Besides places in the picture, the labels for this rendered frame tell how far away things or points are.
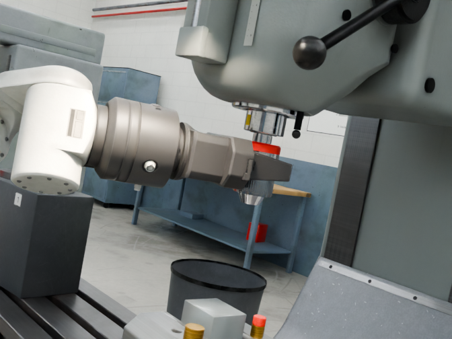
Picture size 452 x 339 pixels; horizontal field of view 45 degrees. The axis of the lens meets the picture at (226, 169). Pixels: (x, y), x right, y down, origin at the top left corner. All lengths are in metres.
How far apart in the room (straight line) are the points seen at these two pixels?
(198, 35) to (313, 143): 5.49
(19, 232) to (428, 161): 0.71
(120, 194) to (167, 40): 2.40
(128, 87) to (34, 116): 7.32
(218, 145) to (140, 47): 8.48
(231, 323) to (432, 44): 0.40
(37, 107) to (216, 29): 0.19
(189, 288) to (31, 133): 2.02
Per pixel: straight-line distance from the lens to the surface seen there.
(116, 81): 8.08
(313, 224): 5.91
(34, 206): 1.00
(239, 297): 2.52
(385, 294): 0.95
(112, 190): 7.95
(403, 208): 0.95
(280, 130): 0.63
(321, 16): 0.56
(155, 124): 0.57
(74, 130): 0.56
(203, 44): 0.55
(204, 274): 2.93
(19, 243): 1.04
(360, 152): 1.00
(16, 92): 0.61
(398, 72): 0.67
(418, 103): 0.68
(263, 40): 0.55
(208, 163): 0.58
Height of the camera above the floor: 1.26
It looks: 3 degrees down
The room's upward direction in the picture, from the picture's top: 11 degrees clockwise
